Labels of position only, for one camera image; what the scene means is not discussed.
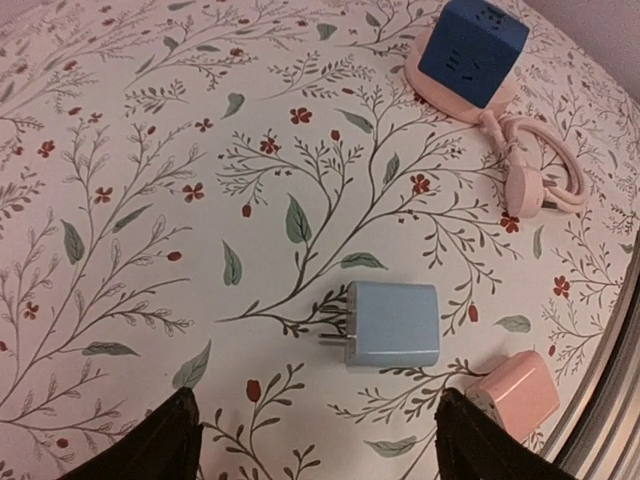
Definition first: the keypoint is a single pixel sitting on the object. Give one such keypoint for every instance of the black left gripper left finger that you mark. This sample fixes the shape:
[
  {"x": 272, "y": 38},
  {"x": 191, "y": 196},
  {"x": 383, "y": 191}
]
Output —
[{"x": 165, "y": 445}]

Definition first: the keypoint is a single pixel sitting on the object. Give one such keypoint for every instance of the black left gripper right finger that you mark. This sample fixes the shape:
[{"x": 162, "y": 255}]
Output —
[{"x": 469, "y": 446}]

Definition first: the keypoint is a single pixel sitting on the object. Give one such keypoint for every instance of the light blue plug adapter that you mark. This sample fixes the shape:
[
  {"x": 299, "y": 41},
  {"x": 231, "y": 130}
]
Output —
[{"x": 389, "y": 325}]

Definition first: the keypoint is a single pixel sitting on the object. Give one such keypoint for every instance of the blue cube socket adapter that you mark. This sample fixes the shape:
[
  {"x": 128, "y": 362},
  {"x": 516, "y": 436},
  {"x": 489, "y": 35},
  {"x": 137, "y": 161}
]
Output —
[{"x": 472, "y": 49}]

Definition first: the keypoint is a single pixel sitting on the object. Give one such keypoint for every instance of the pink plug adapter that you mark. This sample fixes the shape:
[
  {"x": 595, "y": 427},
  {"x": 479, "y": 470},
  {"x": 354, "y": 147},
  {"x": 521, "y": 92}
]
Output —
[{"x": 519, "y": 394}]

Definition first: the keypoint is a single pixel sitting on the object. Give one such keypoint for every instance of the floral table cloth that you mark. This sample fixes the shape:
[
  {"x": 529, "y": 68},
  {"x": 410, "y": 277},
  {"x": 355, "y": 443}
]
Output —
[{"x": 189, "y": 187}]

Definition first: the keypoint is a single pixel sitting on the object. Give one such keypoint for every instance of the pink round power strip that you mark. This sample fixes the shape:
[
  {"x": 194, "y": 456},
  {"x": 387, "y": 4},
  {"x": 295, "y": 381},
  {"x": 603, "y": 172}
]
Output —
[{"x": 445, "y": 100}]

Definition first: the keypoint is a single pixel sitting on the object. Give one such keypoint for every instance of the aluminium front rail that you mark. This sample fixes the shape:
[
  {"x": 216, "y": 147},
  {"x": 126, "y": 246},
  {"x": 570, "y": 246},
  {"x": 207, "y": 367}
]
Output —
[{"x": 597, "y": 436}]

